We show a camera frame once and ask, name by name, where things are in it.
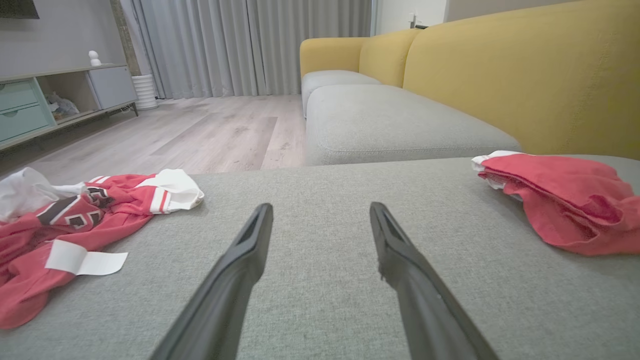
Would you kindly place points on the folded red garment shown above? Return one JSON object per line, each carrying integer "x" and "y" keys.
{"x": 565, "y": 200}

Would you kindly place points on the grey pleated curtain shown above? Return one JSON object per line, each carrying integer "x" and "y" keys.
{"x": 225, "y": 45}

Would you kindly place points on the red white sports jersey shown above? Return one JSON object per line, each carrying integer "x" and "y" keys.
{"x": 30, "y": 285}

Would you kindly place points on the mint and grey cabinet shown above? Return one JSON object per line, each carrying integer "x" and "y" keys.
{"x": 20, "y": 107}

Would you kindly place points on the medium grey sofa seat cushion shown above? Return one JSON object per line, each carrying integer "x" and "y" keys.
{"x": 390, "y": 120}

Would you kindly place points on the crumpled plastic bag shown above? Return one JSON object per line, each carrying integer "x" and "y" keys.
{"x": 62, "y": 106}

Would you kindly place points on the small white figurine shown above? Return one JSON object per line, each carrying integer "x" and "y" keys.
{"x": 94, "y": 60}

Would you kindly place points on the white ribbed plant pot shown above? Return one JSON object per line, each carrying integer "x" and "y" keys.
{"x": 145, "y": 92}

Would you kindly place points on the small grey sofa seat cushion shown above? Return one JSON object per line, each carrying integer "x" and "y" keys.
{"x": 330, "y": 78}

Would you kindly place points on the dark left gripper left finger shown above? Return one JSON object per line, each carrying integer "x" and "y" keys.
{"x": 220, "y": 300}

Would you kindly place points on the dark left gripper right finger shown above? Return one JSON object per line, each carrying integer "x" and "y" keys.
{"x": 425, "y": 310}

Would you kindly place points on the small white black device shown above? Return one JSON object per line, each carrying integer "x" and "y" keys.
{"x": 415, "y": 21}

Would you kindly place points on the black flat television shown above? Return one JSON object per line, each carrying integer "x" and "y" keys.
{"x": 17, "y": 7}

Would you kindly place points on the yellow sofa backrest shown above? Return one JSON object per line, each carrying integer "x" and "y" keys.
{"x": 525, "y": 75}

